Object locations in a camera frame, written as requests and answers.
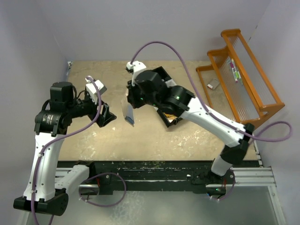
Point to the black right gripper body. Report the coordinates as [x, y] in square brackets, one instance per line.
[137, 98]

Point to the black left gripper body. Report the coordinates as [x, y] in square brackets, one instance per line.
[92, 110]

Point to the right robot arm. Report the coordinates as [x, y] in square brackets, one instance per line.
[156, 88]

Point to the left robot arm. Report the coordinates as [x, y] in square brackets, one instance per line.
[44, 194]

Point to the gold cards in bin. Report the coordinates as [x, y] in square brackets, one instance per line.
[169, 116]

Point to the small grey red box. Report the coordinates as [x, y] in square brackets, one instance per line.
[213, 84]

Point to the orange wooden rack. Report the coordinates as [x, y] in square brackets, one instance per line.
[256, 101]

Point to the markers on rack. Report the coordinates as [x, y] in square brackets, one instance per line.
[236, 74]

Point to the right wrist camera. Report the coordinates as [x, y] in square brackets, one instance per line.
[135, 68]

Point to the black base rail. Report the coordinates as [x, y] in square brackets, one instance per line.
[176, 176]

